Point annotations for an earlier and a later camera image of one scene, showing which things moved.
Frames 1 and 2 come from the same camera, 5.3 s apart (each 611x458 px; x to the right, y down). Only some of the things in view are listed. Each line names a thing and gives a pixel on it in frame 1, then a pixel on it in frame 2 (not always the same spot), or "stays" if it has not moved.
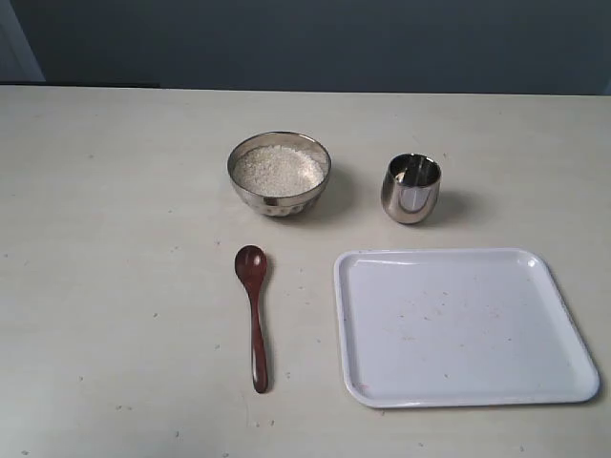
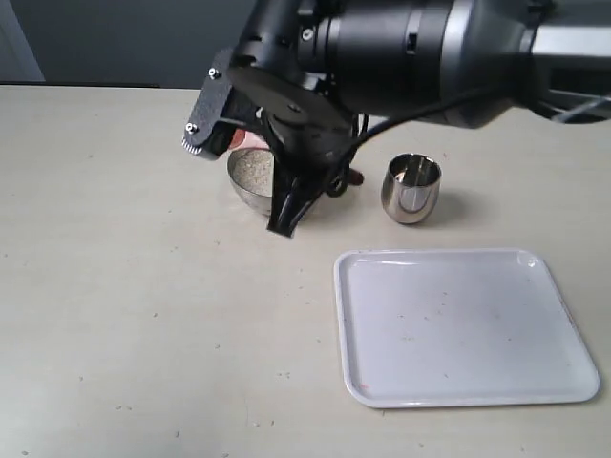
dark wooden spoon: [251, 263] to [353, 175]
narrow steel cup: [410, 187] stays
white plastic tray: [457, 326] stays
